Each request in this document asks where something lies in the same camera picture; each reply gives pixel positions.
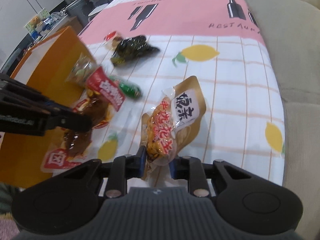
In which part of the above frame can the brown meat snack pack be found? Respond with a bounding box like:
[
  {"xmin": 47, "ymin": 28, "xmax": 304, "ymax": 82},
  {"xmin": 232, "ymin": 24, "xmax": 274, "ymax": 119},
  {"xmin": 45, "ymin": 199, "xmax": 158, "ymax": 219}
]
[{"xmin": 41, "ymin": 66, "xmax": 125, "ymax": 173}]

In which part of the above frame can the peanut snack bag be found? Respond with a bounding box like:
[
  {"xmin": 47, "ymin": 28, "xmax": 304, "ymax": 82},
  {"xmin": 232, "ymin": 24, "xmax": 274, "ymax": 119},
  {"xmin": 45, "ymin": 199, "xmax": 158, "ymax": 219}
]
[{"xmin": 140, "ymin": 76, "xmax": 206, "ymax": 180}]

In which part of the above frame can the small cake clear pack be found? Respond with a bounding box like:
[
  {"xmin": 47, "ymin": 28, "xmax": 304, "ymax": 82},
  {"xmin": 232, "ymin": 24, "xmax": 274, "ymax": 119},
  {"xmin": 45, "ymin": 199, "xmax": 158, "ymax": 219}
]
[{"xmin": 104, "ymin": 31, "xmax": 124, "ymax": 50}]

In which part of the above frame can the black seaweed snack pack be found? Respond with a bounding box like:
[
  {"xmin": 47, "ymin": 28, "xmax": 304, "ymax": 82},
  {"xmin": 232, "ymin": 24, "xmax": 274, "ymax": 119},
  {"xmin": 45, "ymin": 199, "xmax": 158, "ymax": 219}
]
[{"xmin": 110, "ymin": 35, "xmax": 160, "ymax": 67}]

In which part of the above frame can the orange storage box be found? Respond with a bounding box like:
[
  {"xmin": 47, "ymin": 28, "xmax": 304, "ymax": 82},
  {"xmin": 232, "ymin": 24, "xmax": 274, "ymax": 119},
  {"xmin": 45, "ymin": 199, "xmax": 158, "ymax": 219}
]
[{"xmin": 1, "ymin": 27, "xmax": 92, "ymax": 188}]

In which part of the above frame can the mixed nuts clear bag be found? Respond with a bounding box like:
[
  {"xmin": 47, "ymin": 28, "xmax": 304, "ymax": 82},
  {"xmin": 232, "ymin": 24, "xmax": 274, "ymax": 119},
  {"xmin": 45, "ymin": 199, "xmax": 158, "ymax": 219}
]
[{"xmin": 66, "ymin": 53, "xmax": 98, "ymax": 88}]

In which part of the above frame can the green sausage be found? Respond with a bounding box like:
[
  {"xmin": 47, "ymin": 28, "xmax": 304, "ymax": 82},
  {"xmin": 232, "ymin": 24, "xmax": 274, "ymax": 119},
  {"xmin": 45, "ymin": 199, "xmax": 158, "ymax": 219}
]
[{"xmin": 108, "ymin": 75, "xmax": 142, "ymax": 99}]

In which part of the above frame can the teddy bear picture card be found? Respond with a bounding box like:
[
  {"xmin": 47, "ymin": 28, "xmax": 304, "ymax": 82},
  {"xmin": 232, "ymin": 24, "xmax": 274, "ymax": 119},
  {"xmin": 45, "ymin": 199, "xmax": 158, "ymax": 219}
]
[{"xmin": 24, "ymin": 8, "xmax": 50, "ymax": 35}]

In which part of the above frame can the cardboard box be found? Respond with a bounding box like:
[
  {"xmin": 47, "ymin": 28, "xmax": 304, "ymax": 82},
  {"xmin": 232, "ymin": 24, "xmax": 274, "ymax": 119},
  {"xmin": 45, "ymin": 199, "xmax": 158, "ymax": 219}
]
[{"xmin": 57, "ymin": 16, "xmax": 83, "ymax": 34}]

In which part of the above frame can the grey metal bin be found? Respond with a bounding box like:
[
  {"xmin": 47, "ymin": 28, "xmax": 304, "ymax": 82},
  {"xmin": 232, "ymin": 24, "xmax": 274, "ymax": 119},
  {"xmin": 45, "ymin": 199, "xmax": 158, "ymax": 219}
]
[{"xmin": 66, "ymin": 0, "xmax": 88, "ymax": 27}]

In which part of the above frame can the white round stool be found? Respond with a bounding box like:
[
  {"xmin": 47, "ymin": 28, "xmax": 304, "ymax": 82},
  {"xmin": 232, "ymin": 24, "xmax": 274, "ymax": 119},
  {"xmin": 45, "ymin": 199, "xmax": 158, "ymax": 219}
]
[{"xmin": 88, "ymin": 3, "xmax": 108, "ymax": 22}]

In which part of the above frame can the patterned tablecloth mat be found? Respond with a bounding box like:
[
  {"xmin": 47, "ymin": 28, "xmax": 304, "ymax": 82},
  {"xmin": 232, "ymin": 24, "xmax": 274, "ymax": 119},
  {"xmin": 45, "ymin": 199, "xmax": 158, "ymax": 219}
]
[{"xmin": 80, "ymin": 0, "xmax": 285, "ymax": 184}]

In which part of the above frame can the beige sofa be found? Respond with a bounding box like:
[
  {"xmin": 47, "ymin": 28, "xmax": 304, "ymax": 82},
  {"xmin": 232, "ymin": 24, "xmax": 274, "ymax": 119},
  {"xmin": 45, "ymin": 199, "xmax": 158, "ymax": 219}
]
[{"xmin": 245, "ymin": 0, "xmax": 319, "ymax": 239}]

